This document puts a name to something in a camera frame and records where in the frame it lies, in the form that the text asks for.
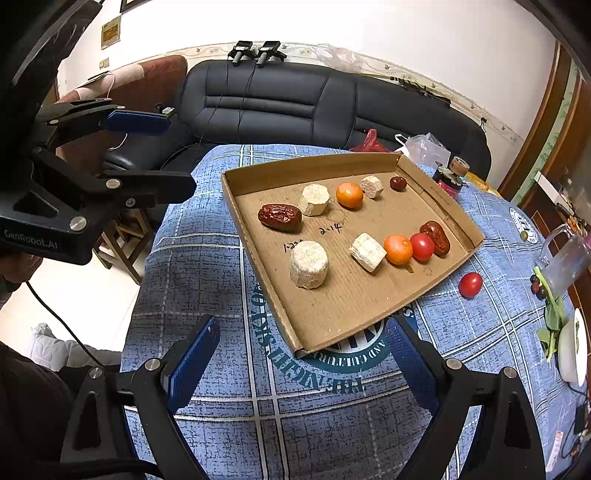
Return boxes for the white bowl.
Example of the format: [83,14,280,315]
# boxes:
[558,307,589,387]

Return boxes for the clear plastic wrap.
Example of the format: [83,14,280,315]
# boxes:
[318,44,370,72]

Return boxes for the cardboard tray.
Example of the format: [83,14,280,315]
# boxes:
[221,152,485,361]

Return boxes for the black leather sofa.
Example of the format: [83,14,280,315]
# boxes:
[104,60,490,178]

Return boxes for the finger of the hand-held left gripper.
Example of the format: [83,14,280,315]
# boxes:
[32,97,172,151]
[30,148,198,232]

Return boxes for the white plastic bag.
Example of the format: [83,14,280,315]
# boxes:
[394,133,451,167]

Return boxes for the blue checked tablecloth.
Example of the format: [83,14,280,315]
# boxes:
[119,144,591,480]

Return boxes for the mandarin orange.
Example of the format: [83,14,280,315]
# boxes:
[383,234,414,266]
[335,182,365,210]

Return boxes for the grey quilted cloth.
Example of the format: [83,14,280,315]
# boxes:
[30,323,123,370]

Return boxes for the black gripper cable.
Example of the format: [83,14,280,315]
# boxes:
[25,279,121,365]

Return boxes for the black handheld device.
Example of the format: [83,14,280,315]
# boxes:
[228,41,256,66]
[255,41,287,68]

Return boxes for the green leafy vegetable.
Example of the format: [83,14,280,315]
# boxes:
[533,267,575,363]

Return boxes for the clear glass mug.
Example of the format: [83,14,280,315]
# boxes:
[536,222,591,298]

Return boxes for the person's dark clothing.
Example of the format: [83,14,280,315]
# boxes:
[0,342,134,480]

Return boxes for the white label card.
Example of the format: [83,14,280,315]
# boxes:
[545,429,575,480]

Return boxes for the wooden sideboard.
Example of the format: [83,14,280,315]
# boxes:
[499,41,591,232]

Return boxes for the wooden chair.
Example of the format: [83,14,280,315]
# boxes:
[95,205,162,284]

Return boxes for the person's left hand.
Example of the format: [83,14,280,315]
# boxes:
[0,251,44,296]

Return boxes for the red plastic bag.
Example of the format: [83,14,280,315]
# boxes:
[349,129,393,154]

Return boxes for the flat white box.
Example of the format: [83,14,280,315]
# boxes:
[536,171,566,195]

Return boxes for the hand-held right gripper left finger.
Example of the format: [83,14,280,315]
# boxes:
[59,315,221,480]

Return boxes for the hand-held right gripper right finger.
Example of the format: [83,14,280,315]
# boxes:
[384,315,548,480]

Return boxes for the red tomato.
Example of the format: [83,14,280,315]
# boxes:
[458,272,483,299]
[409,233,435,262]

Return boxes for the gold wall plaque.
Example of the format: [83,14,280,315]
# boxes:
[100,14,122,49]

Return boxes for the dark jar with cork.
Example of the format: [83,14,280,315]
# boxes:
[431,157,469,200]

